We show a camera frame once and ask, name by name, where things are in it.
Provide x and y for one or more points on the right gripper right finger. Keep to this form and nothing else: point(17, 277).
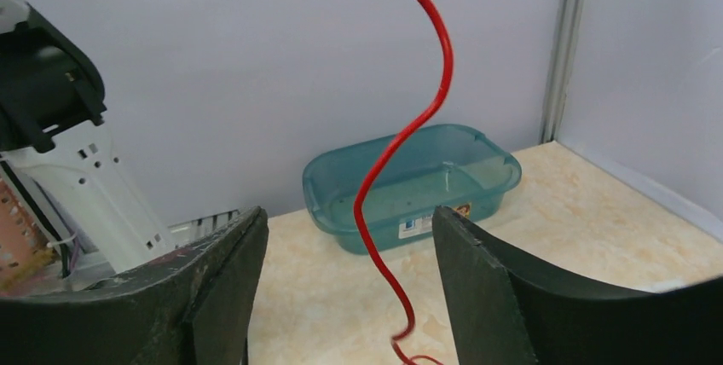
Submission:
point(507, 306)

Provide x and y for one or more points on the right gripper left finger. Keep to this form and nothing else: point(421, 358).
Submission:
point(190, 306)

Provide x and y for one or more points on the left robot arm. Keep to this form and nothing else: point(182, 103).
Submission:
point(53, 130)

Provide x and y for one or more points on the teal translucent tray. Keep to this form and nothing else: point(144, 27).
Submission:
point(440, 165)

